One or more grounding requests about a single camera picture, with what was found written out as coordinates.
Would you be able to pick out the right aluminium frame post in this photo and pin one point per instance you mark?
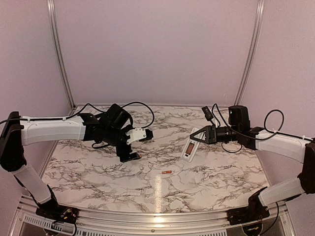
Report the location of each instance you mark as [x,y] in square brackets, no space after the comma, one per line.
[252,50]

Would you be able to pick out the aluminium frame post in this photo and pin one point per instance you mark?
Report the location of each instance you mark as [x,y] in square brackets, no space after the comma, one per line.
[252,50]
[58,50]

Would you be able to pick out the white remote control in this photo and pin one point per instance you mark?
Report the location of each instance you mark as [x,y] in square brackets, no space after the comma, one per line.
[190,157]

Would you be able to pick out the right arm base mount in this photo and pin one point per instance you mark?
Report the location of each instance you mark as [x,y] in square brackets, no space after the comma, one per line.
[253,211]

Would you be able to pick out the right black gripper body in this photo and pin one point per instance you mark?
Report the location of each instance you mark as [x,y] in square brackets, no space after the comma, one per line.
[214,137]

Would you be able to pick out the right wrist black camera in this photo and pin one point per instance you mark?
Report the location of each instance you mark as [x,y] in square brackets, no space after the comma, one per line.
[210,116]

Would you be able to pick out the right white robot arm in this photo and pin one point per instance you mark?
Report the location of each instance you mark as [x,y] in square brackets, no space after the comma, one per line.
[238,128]

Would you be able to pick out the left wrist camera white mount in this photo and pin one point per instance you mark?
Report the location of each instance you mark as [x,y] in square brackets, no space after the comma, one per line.
[139,134]

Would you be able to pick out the left aluminium frame post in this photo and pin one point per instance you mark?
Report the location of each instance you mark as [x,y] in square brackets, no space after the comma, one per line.
[58,50]

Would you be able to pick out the front aluminium rail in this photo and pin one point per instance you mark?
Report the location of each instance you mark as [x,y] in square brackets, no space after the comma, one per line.
[92,222]

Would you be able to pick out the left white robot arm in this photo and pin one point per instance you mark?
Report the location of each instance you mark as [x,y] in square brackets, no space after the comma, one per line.
[22,131]

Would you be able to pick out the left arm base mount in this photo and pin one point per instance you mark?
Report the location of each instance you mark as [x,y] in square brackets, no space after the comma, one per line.
[53,210]

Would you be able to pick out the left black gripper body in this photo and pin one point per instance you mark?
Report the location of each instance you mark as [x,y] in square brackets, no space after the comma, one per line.
[112,137]

